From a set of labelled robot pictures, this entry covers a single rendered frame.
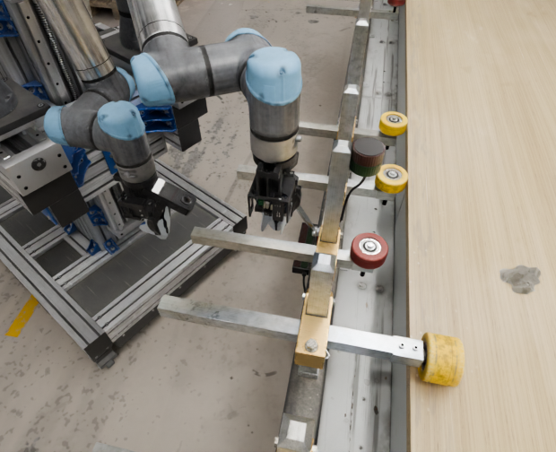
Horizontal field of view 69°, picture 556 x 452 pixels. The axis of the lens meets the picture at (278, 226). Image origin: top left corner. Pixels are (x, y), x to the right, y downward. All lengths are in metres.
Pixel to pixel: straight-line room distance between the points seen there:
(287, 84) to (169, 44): 0.20
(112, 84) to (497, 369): 0.92
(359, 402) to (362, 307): 0.25
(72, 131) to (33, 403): 1.27
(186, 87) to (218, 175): 1.82
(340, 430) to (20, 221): 1.71
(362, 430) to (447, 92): 1.04
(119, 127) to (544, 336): 0.87
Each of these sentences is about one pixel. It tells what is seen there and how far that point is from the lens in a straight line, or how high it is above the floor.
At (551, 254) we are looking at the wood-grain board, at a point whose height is 0.90.
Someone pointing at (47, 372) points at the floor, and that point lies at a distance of 1.95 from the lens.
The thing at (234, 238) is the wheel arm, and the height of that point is 0.86.
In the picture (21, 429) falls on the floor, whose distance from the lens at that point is 1.90.
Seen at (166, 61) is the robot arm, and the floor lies 1.32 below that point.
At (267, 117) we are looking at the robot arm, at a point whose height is 1.28.
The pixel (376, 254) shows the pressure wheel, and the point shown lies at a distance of 0.90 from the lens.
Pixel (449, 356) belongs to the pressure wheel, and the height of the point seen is 0.98.
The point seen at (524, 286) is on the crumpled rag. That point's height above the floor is 0.92.
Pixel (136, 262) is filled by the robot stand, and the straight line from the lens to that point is 1.83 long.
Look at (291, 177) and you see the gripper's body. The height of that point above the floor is 1.13.
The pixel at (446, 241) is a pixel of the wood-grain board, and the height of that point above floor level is 0.90.
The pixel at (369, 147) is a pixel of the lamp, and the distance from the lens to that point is 0.77.
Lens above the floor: 1.60
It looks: 49 degrees down
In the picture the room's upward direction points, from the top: straight up
